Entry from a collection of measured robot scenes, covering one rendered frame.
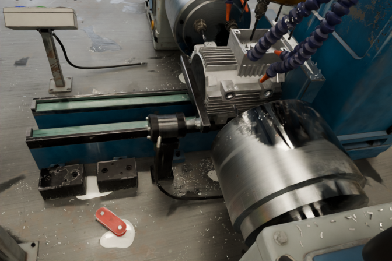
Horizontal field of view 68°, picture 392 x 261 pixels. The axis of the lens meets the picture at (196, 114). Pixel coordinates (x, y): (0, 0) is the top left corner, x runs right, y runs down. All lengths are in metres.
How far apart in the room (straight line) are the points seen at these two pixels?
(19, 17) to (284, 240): 0.81
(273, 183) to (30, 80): 0.88
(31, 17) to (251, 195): 0.72
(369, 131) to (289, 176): 0.53
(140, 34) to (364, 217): 1.08
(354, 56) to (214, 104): 0.34
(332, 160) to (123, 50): 0.91
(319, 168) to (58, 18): 0.74
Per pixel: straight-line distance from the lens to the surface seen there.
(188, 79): 0.75
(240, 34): 0.75
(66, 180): 0.78
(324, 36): 0.48
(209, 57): 0.71
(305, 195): 0.48
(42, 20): 0.91
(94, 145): 0.80
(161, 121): 0.63
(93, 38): 1.29
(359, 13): 0.78
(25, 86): 1.12
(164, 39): 1.20
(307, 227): 0.44
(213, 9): 0.90
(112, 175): 0.77
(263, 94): 0.73
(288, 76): 0.75
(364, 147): 1.02
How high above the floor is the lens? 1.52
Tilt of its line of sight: 47 degrees down
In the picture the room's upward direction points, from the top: 12 degrees clockwise
